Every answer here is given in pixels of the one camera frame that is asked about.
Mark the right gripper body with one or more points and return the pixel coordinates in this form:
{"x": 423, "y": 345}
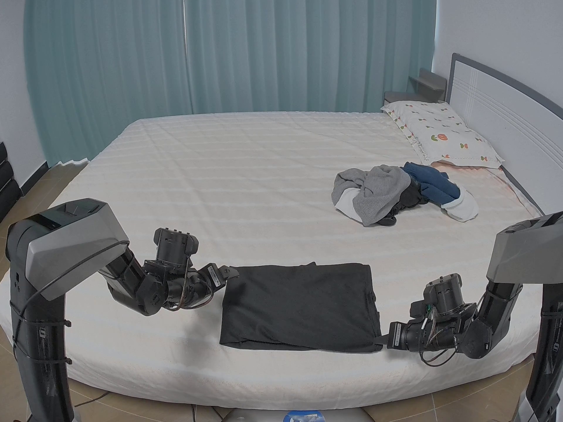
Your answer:
{"x": 409, "y": 336}

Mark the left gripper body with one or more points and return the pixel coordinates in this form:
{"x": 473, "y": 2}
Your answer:
{"x": 206, "y": 286}

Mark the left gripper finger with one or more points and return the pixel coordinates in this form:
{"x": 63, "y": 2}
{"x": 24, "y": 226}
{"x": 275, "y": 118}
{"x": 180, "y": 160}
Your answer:
{"x": 231, "y": 273}

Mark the black T-shirt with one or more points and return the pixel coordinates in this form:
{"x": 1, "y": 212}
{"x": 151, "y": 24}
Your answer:
{"x": 303, "y": 306}

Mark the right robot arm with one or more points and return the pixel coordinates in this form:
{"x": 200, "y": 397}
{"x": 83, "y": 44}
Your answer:
{"x": 510, "y": 253}

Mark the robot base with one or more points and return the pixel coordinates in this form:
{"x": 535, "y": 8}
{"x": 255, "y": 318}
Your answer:
{"x": 264, "y": 415}

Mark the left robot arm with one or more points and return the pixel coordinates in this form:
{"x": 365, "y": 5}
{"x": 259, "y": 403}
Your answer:
{"x": 66, "y": 244}

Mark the bed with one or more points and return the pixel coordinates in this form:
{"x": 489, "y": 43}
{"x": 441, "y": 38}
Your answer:
{"x": 246, "y": 169}

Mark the pile of clothes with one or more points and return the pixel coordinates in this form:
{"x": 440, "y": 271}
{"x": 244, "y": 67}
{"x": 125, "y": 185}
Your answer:
{"x": 374, "y": 187}

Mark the white printed pillow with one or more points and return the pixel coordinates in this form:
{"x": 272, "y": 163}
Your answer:
{"x": 444, "y": 132}

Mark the black chest of drawers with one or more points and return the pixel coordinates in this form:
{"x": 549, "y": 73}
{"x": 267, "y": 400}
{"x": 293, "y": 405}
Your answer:
{"x": 6, "y": 178}

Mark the blue-green curtain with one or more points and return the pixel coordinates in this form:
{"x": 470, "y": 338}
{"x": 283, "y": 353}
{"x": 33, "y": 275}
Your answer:
{"x": 110, "y": 59}
{"x": 308, "y": 42}

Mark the grey bedside table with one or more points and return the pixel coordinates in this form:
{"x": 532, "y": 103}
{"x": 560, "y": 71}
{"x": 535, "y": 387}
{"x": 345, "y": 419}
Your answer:
{"x": 424, "y": 85}

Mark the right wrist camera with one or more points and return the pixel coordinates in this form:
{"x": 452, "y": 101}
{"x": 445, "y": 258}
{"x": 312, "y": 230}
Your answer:
{"x": 418, "y": 310}

